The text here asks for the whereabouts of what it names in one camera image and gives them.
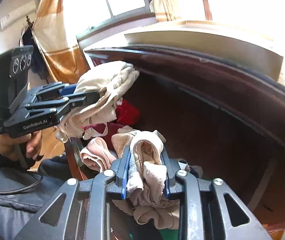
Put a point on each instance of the pale beige underwear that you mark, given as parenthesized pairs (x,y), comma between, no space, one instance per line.
(152,180)

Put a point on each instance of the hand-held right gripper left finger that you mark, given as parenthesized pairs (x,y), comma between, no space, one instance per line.
(124,180)

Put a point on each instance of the red underwear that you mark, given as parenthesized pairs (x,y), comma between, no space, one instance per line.
(127,112)

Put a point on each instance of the dark hanging clothes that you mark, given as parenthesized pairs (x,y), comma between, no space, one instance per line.
(36,62)

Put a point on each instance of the pink underwear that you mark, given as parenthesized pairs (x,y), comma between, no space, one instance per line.
(95,155)

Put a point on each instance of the orange banded curtain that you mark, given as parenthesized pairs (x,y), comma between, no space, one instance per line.
(55,35)

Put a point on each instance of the sliding glass window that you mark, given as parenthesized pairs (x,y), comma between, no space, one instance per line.
(107,2)

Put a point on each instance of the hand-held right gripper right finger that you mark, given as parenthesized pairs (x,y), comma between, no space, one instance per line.
(168,180)

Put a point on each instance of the white air conditioner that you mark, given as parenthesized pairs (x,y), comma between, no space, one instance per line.
(17,15)

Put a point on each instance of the dark navy underwear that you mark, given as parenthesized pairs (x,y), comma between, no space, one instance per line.
(195,172)

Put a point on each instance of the dark wooden drawer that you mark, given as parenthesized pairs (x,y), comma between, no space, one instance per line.
(207,135)

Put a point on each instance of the cardboard box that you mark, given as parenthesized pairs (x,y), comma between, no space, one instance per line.
(207,45)

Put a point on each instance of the person's left hand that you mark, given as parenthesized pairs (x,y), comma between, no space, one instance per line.
(33,143)

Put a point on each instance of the dark wooden cabinet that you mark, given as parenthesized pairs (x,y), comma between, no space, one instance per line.
(172,53)

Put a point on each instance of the green underwear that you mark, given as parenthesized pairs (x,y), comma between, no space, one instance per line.
(168,233)

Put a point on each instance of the person's left forearm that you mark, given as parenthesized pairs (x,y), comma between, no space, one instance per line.
(0,172)

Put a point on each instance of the grey jacket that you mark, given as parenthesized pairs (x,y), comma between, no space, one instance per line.
(20,205)

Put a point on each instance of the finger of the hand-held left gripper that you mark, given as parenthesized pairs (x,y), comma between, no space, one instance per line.
(67,89)
(82,100)

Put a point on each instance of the maroon underwear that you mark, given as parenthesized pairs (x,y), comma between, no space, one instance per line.
(98,127)

